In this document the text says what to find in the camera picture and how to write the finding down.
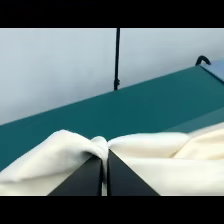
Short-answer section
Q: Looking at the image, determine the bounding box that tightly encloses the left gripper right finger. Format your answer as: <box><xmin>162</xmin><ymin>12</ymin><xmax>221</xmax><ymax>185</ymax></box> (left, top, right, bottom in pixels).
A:
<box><xmin>106</xmin><ymin>148</ymin><xmax>160</xmax><ymax>197</ymax></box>

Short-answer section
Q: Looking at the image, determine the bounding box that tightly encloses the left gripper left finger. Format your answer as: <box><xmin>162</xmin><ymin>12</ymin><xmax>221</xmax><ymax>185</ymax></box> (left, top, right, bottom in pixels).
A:
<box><xmin>47</xmin><ymin>155</ymin><xmax>103</xmax><ymax>197</ymax></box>

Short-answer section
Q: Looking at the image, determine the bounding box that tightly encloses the white garment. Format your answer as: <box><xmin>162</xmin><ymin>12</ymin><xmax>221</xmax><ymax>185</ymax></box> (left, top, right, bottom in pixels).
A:
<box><xmin>0</xmin><ymin>122</ymin><xmax>224</xmax><ymax>197</ymax></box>

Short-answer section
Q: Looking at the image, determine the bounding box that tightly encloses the black pole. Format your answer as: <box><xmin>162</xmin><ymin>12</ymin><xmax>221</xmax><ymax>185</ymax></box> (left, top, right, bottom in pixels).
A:
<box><xmin>113</xmin><ymin>27</ymin><xmax>122</xmax><ymax>92</ymax></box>

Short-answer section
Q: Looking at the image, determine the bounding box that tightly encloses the black cable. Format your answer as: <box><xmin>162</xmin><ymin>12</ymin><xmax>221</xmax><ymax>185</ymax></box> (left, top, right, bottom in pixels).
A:
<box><xmin>194</xmin><ymin>55</ymin><xmax>212</xmax><ymax>67</ymax></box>

